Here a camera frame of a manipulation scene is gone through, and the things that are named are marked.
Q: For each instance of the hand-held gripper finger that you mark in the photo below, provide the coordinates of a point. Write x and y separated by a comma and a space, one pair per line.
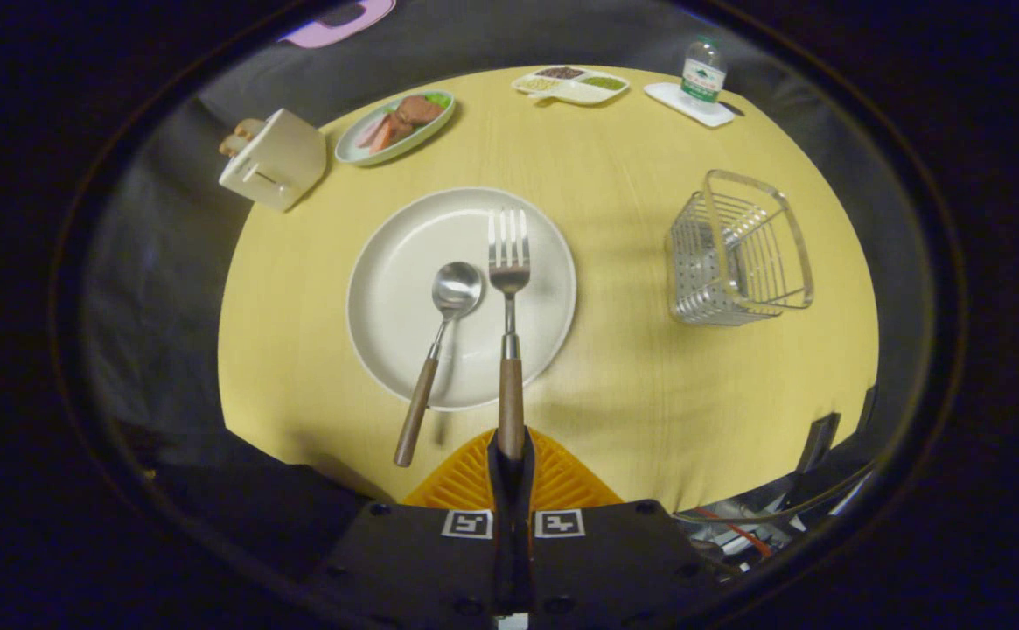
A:
522, 525
502, 525

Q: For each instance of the round white plate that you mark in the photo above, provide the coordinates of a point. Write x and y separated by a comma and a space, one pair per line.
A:
404, 332

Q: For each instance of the oval pale green plate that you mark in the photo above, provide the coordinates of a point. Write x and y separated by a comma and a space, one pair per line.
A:
353, 150

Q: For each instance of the pink ham slice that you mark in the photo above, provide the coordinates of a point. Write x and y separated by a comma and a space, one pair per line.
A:
375, 133

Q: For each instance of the white toaster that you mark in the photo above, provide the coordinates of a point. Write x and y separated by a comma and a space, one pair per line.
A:
286, 162

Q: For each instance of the brown meat slice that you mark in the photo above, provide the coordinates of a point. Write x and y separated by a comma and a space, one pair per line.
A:
417, 110

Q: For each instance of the green lettuce leaf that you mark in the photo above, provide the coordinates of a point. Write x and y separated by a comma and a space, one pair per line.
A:
439, 100

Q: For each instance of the white divided condiment dish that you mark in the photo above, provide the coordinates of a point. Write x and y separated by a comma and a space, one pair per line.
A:
572, 89

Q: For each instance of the white rectangular coaster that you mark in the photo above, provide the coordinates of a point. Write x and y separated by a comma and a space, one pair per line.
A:
671, 96

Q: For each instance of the toast slice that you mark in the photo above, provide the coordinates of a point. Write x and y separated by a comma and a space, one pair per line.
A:
233, 144
249, 129

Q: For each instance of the clear plastic water bottle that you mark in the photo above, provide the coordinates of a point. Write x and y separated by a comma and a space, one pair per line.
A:
703, 74

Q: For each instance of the black metal bracket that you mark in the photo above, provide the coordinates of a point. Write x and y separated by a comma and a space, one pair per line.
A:
818, 442

